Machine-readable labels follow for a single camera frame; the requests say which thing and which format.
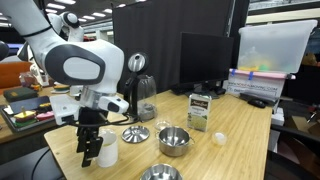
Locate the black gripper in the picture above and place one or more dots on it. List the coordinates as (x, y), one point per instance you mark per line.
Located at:
(91, 118)

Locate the white ceramic mug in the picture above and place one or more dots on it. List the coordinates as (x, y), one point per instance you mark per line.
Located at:
(108, 150)

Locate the small silver frying pan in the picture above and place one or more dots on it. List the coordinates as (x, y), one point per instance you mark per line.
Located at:
(161, 173)

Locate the yellow red toy stack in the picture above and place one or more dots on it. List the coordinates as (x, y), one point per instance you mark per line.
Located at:
(24, 116)

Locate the black armrest office chair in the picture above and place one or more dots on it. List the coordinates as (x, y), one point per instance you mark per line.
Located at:
(293, 150)

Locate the orange desk divider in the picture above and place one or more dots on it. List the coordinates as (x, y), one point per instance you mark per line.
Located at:
(13, 73)

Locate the white printed cardboard box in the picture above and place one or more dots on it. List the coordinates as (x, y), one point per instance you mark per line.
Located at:
(256, 88)

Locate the silver pot lid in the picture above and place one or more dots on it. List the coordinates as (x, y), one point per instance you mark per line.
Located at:
(135, 134)

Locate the dark green case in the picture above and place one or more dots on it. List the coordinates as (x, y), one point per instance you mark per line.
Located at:
(20, 94)

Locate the clear glass lid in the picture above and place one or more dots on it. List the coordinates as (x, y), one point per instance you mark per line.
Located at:
(162, 125)

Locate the black keyboard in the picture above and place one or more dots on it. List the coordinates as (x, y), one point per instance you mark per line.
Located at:
(260, 97)

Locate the pink lid with blue tape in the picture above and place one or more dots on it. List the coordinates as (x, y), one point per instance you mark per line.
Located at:
(263, 74)

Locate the small stainless steel pot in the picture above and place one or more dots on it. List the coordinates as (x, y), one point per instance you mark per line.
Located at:
(173, 141)

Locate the clear plastic storage bin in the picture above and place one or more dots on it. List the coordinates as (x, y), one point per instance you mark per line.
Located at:
(276, 46)

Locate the black fabric partition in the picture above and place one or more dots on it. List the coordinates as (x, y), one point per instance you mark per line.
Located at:
(150, 33)

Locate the black tray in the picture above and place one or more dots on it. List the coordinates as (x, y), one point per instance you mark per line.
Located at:
(23, 104)

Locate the black computer monitor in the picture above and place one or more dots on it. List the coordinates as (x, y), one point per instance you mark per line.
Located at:
(205, 58)

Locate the small translucent white bowl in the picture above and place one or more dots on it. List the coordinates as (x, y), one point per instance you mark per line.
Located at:
(219, 138)

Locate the white green food box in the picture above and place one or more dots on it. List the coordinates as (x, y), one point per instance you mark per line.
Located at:
(199, 113)

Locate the pink toy block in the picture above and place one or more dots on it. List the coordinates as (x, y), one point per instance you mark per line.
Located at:
(45, 116)

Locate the black computer mouse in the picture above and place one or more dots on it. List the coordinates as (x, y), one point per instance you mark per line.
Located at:
(256, 104)

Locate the glass electric kettle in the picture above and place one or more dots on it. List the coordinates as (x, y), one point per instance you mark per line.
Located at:
(145, 96)

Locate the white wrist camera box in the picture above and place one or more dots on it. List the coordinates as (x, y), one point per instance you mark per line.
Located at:
(63, 108)

